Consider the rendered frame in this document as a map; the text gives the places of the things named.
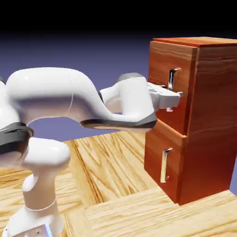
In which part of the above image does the small wooden cabinet door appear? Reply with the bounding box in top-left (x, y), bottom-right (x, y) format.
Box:
top-left (143, 118), bottom-right (187, 206)

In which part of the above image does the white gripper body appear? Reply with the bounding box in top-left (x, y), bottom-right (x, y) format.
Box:
top-left (147, 82), bottom-right (181, 111)

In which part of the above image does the reddish brown wooden cabinet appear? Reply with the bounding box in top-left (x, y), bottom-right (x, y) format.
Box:
top-left (143, 36), bottom-right (237, 206)

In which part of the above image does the short silver door handle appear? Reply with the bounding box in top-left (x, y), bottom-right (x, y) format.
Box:
top-left (160, 147), bottom-right (173, 184)

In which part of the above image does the large wooden cabinet door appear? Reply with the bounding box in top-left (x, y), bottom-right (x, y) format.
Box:
top-left (148, 40), bottom-right (198, 136)

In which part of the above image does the long silver door handle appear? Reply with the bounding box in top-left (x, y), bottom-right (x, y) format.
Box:
top-left (161, 67), bottom-right (184, 112)

